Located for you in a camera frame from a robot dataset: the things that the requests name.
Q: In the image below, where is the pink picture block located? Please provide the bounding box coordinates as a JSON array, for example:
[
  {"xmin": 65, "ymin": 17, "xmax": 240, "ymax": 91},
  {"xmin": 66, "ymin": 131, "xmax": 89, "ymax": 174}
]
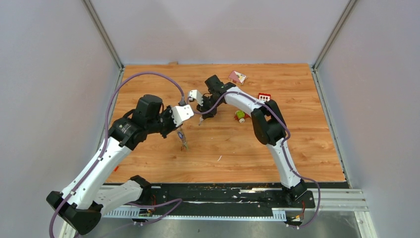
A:
[{"xmin": 228, "ymin": 70, "xmax": 248, "ymax": 85}]

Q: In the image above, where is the toy brick car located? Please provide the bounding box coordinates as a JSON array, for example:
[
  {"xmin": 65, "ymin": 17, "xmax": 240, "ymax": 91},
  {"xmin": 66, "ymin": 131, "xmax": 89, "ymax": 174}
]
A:
[{"xmin": 234, "ymin": 110, "xmax": 250, "ymax": 123}]

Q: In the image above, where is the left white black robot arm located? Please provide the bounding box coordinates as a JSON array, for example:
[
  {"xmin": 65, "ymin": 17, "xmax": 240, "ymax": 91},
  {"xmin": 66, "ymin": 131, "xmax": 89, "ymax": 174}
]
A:
[{"xmin": 46, "ymin": 95, "xmax": 194, "ymax": 236}]

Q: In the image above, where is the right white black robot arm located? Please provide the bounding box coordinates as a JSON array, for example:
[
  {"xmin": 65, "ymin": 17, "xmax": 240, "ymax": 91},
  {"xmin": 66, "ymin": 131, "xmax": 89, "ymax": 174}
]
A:
[{"xmin": 188, "ymin": 75, "xmax": 307, "ymax": 207}]

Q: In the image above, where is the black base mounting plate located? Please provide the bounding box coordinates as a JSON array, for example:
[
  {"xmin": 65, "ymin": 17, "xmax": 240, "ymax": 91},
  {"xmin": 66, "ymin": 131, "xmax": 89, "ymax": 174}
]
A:
[{"xmin": 119, "ymin": 183, "xmax": 315, "ymax": 218}]

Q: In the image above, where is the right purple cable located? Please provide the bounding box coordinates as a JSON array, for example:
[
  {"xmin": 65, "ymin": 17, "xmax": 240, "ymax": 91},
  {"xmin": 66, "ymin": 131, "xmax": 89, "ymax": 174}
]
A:
[{"xmin": 187, "ymin": 91, "xmax": 321, "ymax": 229}]

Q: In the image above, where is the slotted cable duct rail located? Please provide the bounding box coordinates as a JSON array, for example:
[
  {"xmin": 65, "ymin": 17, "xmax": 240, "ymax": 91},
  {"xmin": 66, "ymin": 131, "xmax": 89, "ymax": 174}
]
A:
[{"xmin": 103, "ymin": 207, "xmax": 287, "ymax": 221}]

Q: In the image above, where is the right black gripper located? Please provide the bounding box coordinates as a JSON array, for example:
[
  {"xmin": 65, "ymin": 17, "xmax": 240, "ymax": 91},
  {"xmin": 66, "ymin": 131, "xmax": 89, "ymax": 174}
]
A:
[{"xmin": 197, "ymin": 96, "xmax": 222, "ymax": 119}]

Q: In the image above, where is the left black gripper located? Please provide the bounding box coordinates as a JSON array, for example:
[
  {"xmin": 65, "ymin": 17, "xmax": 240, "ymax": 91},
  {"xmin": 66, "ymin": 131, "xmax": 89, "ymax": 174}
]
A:
[{"xmin": 147, "ymin": 105, "xmax": 183, "ymax": 138}]

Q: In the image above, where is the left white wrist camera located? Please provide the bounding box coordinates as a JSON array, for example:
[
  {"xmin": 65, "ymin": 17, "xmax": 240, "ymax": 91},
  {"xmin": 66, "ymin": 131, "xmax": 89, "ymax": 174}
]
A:
[{"xmin": 171, "ymin": 105, "xmax": 194, "ymax": 127}]

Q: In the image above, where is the red white window brick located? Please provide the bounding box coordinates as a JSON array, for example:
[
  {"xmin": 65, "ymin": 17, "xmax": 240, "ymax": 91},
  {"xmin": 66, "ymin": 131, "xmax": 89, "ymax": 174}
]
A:
[{"xmin": 258, "ymin": 93, "xmax": 271, "ymax": 102}]

